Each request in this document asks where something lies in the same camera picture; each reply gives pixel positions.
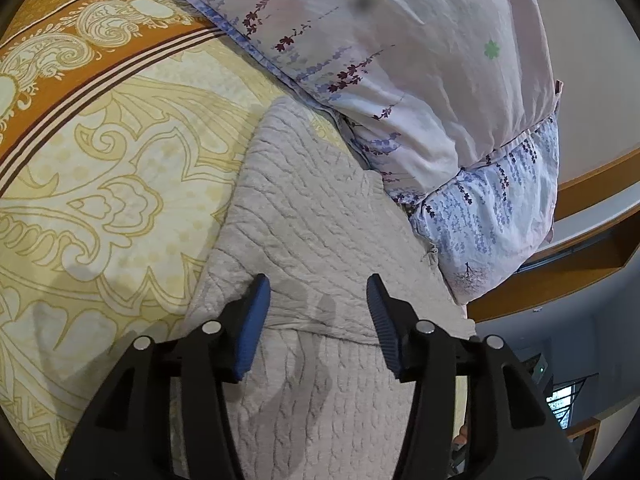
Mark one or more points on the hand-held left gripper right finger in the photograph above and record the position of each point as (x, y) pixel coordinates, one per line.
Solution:
(386, 327)

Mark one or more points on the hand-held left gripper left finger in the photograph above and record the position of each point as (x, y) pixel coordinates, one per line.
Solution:
(251, 327)

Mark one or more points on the window with railing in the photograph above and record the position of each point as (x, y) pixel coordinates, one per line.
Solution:
(565, 400)

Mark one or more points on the wooden headboard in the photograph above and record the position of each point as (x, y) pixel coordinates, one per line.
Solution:
(575, 250)

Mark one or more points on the yellow patterned bed sheet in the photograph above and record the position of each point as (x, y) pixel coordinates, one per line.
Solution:
(100, 175)

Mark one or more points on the floral lavender pillow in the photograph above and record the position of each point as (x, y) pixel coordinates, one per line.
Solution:
(400, 75)

